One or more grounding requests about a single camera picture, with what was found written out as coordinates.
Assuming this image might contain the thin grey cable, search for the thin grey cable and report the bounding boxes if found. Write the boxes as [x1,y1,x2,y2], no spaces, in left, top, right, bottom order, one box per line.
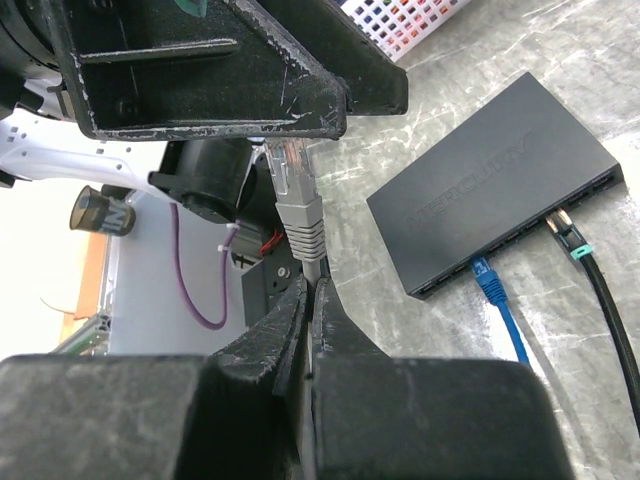
[263,137,326,284]

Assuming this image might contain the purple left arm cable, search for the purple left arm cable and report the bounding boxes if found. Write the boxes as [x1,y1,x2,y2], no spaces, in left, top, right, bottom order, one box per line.
[169,199,236,331]

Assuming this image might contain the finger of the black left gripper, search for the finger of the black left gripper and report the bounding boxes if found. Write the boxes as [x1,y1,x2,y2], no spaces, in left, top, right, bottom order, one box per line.
[47,1,346,141]
[258,0,409,116]

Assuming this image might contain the long black ethernet cable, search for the long black ethernet cable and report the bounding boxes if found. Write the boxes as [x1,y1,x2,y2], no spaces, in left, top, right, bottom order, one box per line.
[544,208,640,441]

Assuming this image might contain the dark grey network switch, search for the dark grey network switch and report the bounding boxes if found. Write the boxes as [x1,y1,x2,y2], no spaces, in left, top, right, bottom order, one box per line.
[367,73,624,300]

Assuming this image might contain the white plastic mesh basket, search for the white plastic mesh basket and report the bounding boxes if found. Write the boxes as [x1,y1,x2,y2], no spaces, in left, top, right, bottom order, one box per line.
[340,0,470,62]

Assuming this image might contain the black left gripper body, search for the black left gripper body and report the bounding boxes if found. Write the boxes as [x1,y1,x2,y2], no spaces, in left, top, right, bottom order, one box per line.
[1,1,284,237]

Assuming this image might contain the blue ethernet cable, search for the blue ethernet cable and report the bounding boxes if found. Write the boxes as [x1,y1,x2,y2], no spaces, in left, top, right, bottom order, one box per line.
[469,254,532,365]

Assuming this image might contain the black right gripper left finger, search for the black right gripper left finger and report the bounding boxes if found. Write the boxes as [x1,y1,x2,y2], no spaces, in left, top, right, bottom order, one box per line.
[1,278,308,479]

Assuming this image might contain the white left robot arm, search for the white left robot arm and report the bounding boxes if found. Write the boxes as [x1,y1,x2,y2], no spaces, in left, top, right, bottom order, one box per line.
[1,1,408,261]

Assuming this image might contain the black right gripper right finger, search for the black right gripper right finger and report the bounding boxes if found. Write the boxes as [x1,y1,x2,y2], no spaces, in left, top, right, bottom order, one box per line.
[312,278,574,479]

